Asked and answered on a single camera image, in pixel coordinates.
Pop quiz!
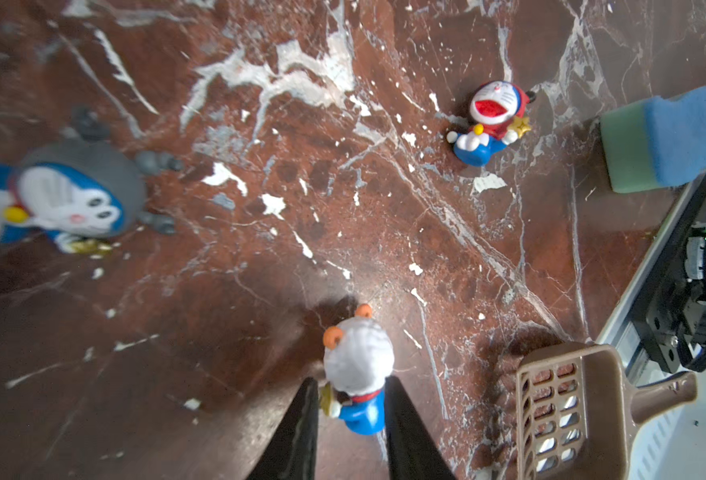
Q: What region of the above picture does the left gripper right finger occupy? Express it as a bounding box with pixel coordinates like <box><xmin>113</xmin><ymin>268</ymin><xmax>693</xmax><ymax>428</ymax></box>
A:
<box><xmin>384</xmin><ymin>376</ymin><xmax>455</xmax><ymax>480</ymax></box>

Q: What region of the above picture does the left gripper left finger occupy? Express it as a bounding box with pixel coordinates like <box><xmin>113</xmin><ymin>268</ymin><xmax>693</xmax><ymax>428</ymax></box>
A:
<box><xmin>247</xmin><ymin>377</ymin><xmax>319</xmax><ymax>480</ymax></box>

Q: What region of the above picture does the blue white small figure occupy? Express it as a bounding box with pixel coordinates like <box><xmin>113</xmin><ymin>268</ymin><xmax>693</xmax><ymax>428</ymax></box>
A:
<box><xmin>319</xmin><ymin>304</ymin><xmax>395</xmax><ymax>436</ymax></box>

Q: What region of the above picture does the brown slotted toy spatula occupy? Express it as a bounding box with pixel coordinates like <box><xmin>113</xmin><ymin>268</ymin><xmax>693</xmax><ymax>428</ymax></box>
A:
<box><xmin>516</xmin><ymin>342</ymin><xmax>698</xmax><ymax>479</ymax></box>

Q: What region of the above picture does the grey suit Doraemon figure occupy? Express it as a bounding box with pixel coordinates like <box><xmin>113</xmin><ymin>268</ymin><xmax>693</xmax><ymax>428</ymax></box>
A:
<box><xmin>4</xmin><ymin>106</ymin><xmax>183</xmax><ymax>251</ymax></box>

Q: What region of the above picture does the red Doraemon figure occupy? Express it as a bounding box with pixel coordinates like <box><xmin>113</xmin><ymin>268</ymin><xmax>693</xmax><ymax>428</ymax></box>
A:
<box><xmin>446</xmin><ymin>80</ymin><xmax>537</xmax><ymax>167</ymax></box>

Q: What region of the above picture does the blue yellow sponge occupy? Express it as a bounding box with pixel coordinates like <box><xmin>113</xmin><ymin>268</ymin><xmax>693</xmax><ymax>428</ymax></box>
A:
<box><xmin>599</xmin><ymin>86</ymin><xmax>706</xmax><ymax>194</ymax></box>

